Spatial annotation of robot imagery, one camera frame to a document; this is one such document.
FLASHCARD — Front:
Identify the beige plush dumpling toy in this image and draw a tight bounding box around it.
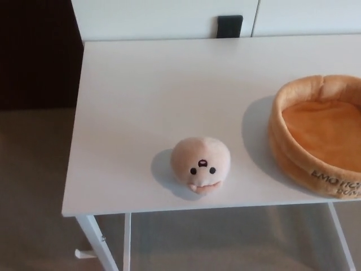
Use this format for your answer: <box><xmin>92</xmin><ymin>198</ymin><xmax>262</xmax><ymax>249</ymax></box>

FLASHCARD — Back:
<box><xmin>170</xmin><ymin>136</ymin><xmax>233</xmax><ymax>196</ymax></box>

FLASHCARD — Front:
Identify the black cabinet handle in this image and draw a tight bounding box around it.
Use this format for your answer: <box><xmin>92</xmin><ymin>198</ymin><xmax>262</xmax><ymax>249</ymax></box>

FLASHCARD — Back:
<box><xmin>217</xmin><ymin>15</ymin><xmax>244</xmax><ymax>38</ymax></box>

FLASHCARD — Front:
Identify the dark brown wooden panel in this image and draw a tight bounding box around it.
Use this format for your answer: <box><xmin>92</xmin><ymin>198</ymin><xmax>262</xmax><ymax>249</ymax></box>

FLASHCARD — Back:
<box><xmin>0</xmin><ymin>0</ymin><xmax>85</xmax><ymax>111</ymax></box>

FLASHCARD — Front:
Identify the orange round plush plate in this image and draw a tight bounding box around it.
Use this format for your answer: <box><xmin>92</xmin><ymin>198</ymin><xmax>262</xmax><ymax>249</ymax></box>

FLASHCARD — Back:
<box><xmin>267</xmin><ymin>74</ymin><xmax>361</xmax><ymax>201</ymax></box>

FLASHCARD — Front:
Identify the white metal table leg frame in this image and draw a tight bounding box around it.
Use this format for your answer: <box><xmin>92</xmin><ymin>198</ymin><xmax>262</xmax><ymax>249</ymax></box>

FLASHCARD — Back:
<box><xmin>74</xmin><ymin>213</ymin><xmax>132</xmax><ymax>271</ymax></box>
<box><xmin>326</xmin><ymin>201</ymin><xmax>357</xmax><ymax>271</ymax></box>

